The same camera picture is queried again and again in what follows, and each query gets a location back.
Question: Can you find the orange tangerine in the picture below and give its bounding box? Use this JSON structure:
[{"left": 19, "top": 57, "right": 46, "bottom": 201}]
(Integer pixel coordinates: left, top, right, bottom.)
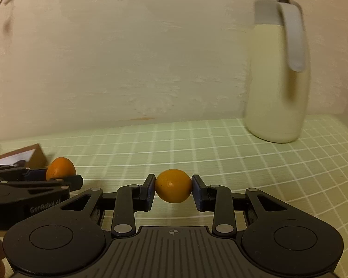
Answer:
[{"left": 46, "top": 157, "right": 76, "bottom": 181}]

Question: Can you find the small orange kumquat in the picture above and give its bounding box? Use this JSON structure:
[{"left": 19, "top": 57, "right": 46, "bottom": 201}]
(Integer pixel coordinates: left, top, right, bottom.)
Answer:
[{"left": 155, "top": 169, "right": 192, "bottom": 203}]

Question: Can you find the brown cardboard tray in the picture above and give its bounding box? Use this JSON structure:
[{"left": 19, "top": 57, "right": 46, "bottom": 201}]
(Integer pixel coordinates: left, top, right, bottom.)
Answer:
[{"left": 0, "top": 144, "right": 48, "bottom": 169}]

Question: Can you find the cream thermos jug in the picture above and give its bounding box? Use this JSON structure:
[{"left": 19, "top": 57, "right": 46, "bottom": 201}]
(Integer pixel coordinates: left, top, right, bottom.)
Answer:
[{"left": 245, "top": 0, "right": 310, "bottom": 143}]

